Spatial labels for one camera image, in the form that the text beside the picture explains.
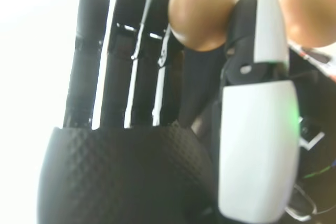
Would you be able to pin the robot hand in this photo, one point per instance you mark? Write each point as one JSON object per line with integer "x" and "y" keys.
{"x": 126, "y": 176}

